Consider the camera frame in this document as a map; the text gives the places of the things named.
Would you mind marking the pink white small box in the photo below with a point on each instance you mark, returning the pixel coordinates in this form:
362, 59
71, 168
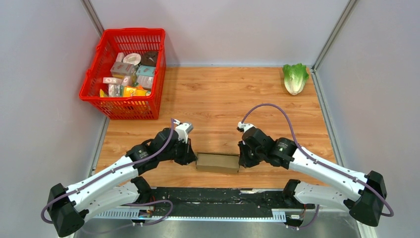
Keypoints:
112, 80

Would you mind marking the red plastic shopping basket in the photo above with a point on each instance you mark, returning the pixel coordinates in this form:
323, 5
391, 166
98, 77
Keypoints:
125, 79

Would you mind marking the brown cardboard paper box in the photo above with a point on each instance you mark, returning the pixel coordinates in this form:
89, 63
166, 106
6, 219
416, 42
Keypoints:
218, 163

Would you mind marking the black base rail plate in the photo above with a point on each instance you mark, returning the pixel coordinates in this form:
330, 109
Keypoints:
218, 202

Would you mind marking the green lettuce head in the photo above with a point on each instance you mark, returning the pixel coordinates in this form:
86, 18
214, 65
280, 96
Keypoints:
295, 77

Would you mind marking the pink grey carton box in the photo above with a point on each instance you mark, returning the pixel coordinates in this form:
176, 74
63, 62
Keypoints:
120, 68

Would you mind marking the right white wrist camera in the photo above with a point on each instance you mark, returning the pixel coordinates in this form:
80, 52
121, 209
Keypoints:
243, 127

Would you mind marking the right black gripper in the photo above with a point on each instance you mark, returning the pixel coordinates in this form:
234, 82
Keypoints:
243, 161

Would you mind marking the dark brown round item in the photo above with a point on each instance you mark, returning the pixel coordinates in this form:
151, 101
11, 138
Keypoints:
149, 58

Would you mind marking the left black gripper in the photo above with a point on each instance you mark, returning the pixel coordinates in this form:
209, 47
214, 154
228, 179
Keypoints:
188, 155

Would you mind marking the orange yellow snack packet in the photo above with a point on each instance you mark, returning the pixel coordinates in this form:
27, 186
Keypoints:
129, 91

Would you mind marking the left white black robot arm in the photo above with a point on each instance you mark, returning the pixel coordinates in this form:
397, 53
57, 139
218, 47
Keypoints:
69, 208

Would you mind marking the teal small box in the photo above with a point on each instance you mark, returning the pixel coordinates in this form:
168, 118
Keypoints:
144, 70

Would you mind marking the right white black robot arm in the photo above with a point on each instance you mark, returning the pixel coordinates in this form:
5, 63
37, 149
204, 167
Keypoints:
361, 195

